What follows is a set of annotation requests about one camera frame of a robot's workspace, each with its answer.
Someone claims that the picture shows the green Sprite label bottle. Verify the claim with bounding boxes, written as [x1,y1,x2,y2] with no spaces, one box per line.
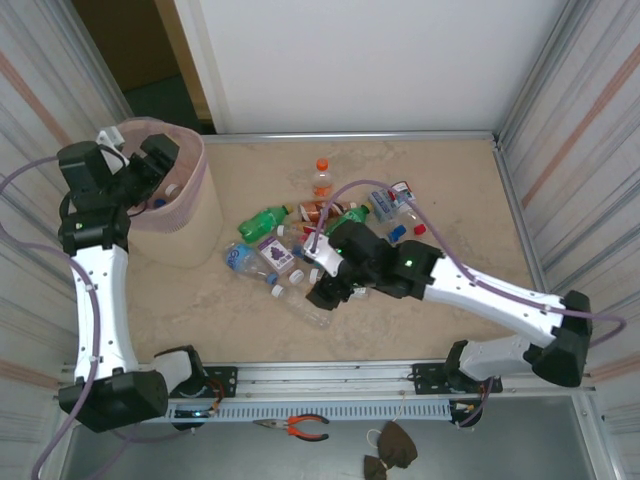
[324,202,374,236]

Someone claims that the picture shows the orange cap drink bottle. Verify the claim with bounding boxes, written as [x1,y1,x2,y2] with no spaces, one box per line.
[312,157,336,199]

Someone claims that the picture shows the orange handled pliers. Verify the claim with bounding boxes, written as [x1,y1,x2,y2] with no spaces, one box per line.
[252,413,331,442]

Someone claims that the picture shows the clear bottle blue logo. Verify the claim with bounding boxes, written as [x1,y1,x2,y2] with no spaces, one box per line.
[222,241,281,287]

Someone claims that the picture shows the green plastic bottle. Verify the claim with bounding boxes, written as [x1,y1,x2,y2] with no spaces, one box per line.
[237,203,293,239]

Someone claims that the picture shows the clear bottle red cap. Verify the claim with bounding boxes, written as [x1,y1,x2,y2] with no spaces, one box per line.
[391,180,427,237]

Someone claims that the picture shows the purple grape label bottle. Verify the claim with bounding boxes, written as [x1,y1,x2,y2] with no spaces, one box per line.
[256,235,305,286]

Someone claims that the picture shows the beige waste bin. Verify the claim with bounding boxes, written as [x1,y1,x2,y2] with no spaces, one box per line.
[97,115,225,269]

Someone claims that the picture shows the small brown cloth pouch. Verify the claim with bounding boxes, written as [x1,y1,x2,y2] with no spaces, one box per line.
[362,454,391,480]

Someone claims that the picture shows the white slotted cable duct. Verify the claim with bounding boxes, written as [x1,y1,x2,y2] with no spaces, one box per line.
[67,401,454,425]

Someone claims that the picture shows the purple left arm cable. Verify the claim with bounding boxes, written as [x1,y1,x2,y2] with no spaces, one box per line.
[0,154,194,480]

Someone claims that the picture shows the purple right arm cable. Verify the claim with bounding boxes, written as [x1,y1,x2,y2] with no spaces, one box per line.
[308,179,629,429]

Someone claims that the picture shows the clear unlabelled bottle white cap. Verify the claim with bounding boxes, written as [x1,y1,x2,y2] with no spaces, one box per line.
[270,285,334,331]

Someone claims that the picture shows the Fiji water bottle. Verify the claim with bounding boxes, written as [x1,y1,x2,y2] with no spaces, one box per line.
[289,233,321,266]

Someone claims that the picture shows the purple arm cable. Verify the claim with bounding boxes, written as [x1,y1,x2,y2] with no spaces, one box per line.
[0,154,194,480]
[308,179,629,429]

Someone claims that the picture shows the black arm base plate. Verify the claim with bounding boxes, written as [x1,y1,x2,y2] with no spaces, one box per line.
[410,363,502,396]
[148,366,239,400]

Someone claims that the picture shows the aluminium corner post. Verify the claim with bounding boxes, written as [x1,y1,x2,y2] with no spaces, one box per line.
[492,0,594,144]
[44,0,135,124]

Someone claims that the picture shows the orange red label tea bottle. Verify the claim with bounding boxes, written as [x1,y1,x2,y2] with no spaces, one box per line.
[277,221,321,247]

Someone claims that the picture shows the white string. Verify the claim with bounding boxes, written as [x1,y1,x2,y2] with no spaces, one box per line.
[367,392,409,449]

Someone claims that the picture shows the aluminium side frame rail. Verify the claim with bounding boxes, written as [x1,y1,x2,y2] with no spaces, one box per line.
[492,134,551,301]

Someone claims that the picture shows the brown wooden door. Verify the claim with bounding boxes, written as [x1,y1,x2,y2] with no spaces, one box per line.
[72,0,214,122]

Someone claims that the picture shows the aluminium back frame rail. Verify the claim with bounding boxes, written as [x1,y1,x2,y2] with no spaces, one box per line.
[202,131,499,146]

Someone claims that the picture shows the large brown cloth pouch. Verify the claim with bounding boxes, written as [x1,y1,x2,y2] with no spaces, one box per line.
[374,419,419,470]

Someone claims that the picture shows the pink plastic bin liner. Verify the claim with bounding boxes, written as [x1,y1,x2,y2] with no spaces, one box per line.
[97,115,207,234]

